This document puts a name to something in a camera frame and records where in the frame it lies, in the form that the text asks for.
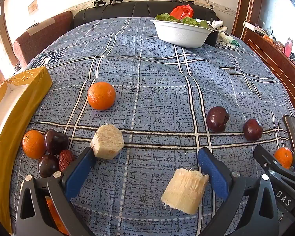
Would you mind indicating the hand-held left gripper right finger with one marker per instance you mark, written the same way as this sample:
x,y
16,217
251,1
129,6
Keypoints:
x,y
212,174

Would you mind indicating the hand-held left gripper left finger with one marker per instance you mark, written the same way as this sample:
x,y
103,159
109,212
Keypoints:
x,y
78,177

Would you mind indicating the small orange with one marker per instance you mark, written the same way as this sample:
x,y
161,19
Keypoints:
x,y
283,157
33,144
51,211

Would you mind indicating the red jujube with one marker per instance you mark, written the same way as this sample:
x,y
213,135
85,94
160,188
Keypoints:
x,y
66,159

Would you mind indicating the dark red plum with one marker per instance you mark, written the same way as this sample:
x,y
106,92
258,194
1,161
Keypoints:
x,y
217,119
48,166
56,141
252,129

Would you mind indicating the peeled sugarcane piece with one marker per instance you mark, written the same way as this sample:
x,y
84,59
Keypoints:
x,y
107,141
185,191

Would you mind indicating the yellow cardboard box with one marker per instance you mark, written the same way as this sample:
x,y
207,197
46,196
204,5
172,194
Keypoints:
x,y
27,103

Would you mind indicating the dark flat device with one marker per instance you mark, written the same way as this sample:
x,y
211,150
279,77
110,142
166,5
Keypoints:
x,y
293,132

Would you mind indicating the large orange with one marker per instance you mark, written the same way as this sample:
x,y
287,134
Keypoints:
x,y
101,95

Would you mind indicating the wooden cabinet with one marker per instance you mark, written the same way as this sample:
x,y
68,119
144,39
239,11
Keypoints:
x,y
272,56

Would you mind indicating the blue plaid blanket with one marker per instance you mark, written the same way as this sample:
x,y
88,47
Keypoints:
x,y
150,78

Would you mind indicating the small black box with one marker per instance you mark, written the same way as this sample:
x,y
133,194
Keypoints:
x,y
212,39

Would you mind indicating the white toy figure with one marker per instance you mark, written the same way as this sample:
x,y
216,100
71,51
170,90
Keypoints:
x,y
218,25

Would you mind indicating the white bowl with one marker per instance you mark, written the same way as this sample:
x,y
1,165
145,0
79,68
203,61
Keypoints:
x,y
184,35

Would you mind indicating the red-brown armchair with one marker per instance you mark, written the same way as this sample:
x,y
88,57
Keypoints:
x,y
44,34

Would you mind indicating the green lettuce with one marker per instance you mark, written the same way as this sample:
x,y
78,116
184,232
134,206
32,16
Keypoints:
x,y
166,17

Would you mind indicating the red plastic bag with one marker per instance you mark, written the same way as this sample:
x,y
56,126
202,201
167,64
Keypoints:
x,y
183,11

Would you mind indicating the black leather sofa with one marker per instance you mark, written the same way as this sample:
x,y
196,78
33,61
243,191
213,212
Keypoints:
x,y
127,8

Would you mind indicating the small wall plaque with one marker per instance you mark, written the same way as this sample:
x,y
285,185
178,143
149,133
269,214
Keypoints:
x,y
33,6

